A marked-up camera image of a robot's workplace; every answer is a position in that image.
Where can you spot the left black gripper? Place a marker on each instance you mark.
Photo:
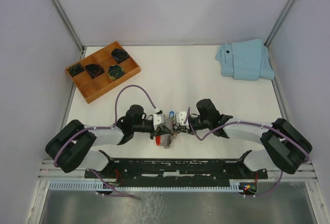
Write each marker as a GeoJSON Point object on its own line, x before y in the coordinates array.
{"type": "Point", "coordinates": [161, 130]}

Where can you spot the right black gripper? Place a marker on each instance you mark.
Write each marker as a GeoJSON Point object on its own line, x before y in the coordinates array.
{"type": "Point", "coordinates": [184, 129]}

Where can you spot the metal key holder red handle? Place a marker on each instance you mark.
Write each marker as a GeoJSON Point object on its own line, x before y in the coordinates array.
{"type": "Point", "coordinates": [166, 140]}

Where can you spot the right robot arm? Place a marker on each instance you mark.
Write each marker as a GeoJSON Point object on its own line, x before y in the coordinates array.
{"type": "Point", "coordinates": [284, 146]}

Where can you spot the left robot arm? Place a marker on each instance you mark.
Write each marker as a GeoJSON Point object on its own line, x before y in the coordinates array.
{"type": "Point", "coordinates": [71, 147]}

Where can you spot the black green rolled band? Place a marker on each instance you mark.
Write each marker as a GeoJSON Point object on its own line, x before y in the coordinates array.
{"type": "Point", "coordinates": [115, 72]}

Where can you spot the black rolled band back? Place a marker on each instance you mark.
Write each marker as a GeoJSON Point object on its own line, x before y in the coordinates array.
{"type": "Point", "coordinates": [119, 55]}

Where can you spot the wooden compartment tray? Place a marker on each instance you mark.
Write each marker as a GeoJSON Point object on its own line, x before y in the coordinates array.
{"type": "Point", "coordinates": [92, 89]}

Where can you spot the black red rolled band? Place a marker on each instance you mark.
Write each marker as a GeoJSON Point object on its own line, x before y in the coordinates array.
{"type": "Point", "coordinates": [94, 70]}

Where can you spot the light blue folded cloth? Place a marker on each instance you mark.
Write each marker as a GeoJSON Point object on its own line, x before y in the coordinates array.
{"type": "Point", "coordinates": [246, 61]}

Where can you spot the black yellow rolled band left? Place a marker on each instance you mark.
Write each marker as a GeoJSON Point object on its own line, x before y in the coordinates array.
{"type": "Point", "coordinates": [75, 69]}

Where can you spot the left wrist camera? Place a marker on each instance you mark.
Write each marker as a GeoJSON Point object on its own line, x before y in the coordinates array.
{"type": "Point", "coordinates": [159, 119]}

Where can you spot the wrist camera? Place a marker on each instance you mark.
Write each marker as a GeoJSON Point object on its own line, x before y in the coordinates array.
{"type": "Point", "coordinates": [159, 119]}
{"type": "Point", "coordinates": [181, 119]}

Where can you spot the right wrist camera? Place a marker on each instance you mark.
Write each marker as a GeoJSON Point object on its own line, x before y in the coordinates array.
{"type": "Point", "coordinates": [181, 119]}

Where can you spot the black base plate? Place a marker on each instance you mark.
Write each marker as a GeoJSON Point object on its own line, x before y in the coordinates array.
{"type": "Point", "coordinates": [147, 172]}

